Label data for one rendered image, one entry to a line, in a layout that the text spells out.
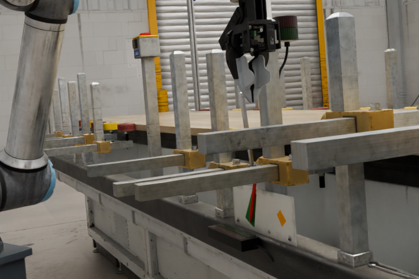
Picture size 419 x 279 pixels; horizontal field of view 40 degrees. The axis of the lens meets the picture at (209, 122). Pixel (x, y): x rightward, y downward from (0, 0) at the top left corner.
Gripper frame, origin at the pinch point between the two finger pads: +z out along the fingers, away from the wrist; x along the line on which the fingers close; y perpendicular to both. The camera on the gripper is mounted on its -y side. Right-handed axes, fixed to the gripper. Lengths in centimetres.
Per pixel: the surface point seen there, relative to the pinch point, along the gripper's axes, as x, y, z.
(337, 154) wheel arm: -18, 50, 6
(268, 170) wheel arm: 3.0, 0.0, 15.4
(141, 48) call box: 5, -78, -17
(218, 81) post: 7.4, -28.7, -4.0
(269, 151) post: 6.1, -4.4, 11.9
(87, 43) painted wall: 161, -793, -92
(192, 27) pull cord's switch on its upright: 116, -285, -50
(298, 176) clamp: 7.7, 3.5, 16.8
